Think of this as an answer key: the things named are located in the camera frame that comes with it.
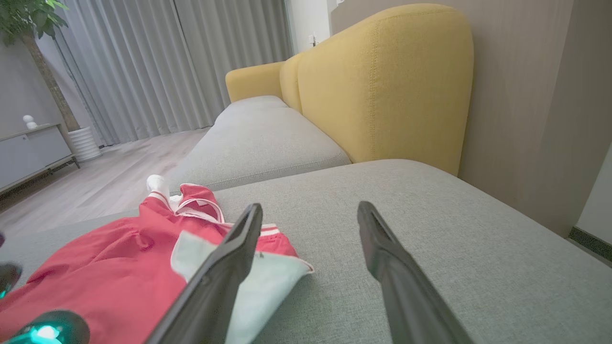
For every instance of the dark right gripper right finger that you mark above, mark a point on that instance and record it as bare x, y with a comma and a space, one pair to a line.
411, 306

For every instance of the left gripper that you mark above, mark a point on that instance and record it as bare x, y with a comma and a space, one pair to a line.
57, 329

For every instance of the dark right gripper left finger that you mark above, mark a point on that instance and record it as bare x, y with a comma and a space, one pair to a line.
215, 296

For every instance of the red white-trimmed basketball jersey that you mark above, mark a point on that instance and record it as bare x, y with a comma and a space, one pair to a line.
105, 267

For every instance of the large grey sofa chaise seat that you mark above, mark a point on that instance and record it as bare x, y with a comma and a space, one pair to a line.
478, 267

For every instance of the grey sofa seat cushion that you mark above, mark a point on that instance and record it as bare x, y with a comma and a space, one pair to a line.
258, 143
253, 102

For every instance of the low sideboard cabinet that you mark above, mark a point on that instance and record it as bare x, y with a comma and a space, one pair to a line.
28, 153

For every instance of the white ribbed plant pot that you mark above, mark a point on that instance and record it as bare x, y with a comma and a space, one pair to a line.
85, 143

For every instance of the white gourd-shaped ornament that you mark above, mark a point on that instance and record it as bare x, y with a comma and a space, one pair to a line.
30, 123

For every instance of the yellow sofa armrest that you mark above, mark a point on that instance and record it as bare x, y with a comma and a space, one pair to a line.
253, 81

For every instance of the large yellow backrest cushion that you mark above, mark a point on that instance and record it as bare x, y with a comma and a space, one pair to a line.
392, 86

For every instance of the small yellow backrest cushion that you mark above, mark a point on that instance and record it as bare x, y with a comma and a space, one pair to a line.
290, 81

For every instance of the grey pleated curtain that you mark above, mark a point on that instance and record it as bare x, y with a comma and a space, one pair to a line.
167, 62

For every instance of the green indoor tree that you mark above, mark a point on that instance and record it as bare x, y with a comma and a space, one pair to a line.
24, 16

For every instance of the white wall outlet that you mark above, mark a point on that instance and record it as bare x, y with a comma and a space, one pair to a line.
313, 40

